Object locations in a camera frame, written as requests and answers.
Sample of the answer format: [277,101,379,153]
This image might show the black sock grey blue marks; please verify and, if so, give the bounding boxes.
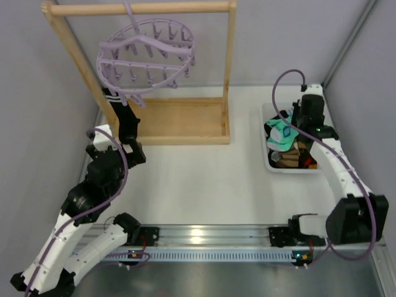
[272,108,294,123]

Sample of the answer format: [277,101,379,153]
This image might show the teal patterned sock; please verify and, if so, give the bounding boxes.
[264,124,299,152]
[266,118,290,132]

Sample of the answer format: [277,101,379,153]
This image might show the thin black sock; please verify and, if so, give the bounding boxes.
[102,87,140,145]

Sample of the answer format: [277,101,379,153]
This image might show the brown cream striped sock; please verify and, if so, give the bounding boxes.
[276,141,311,169]

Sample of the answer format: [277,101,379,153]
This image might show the purple round clip hanger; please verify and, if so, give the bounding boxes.
[96,2,196,107]

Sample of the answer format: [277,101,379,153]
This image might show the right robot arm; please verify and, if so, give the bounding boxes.
[292,93,389,245]

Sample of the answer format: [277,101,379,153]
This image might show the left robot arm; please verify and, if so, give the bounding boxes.
[11,139,146,296]

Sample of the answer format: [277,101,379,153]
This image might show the white plastic basket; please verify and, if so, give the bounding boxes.
[261,101,325,174]

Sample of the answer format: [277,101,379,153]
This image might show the black sock white stripes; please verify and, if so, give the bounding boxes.
[268,150,282,167]

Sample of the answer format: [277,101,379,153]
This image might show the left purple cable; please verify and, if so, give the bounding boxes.
[24,128,151,297]

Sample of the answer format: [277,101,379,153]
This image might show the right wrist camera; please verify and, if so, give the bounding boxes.
[301,84,324,97]

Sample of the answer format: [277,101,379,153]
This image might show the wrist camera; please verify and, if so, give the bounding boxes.
[86,124,117,151]
[301,84,324,97]

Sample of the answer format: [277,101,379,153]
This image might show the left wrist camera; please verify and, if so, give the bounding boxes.
[86,124,117,151]

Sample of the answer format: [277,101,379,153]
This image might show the wooden hanger rack frame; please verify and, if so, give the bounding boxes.
[41,1,237,145]

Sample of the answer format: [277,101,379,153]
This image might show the aluminium mounting rail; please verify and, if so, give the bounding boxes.
[51,223,387,263]

